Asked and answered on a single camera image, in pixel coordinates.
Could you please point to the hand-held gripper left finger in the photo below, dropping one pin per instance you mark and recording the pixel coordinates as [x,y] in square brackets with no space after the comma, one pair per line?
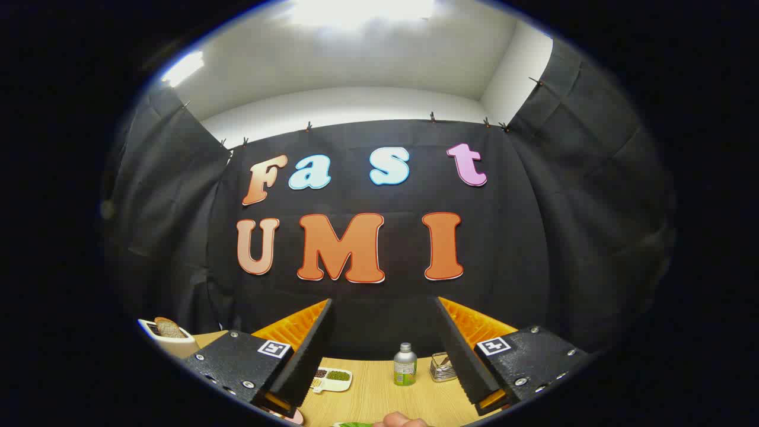
[308,362]

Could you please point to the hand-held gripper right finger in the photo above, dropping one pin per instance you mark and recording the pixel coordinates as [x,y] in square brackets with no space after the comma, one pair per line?
[462,362]

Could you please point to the green lettuce leaf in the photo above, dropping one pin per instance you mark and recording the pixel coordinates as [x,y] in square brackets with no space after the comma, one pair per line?
[354,424]

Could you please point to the toasted bread slice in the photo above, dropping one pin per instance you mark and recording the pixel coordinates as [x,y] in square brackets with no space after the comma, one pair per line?
[169,328]

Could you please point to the green bean pile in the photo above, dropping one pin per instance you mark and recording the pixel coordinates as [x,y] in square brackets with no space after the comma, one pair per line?
[338,375]

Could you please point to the white divided tray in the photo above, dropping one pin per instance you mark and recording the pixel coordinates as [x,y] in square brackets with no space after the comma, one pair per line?
[341,385]

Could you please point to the silver bottle with green label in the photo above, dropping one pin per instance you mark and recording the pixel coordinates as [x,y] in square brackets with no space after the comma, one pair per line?
[405,367]

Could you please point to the pink plate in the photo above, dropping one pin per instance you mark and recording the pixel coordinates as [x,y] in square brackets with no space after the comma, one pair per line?
[290,417]

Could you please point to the black backdrop cloth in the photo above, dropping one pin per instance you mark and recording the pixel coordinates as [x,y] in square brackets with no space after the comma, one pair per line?
[356,308]

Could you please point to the white toaster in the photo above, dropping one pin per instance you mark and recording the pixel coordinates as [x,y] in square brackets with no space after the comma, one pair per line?
[178,347]

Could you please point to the bright ceiling light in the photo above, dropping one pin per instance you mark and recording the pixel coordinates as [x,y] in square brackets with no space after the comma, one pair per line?
[184,68]

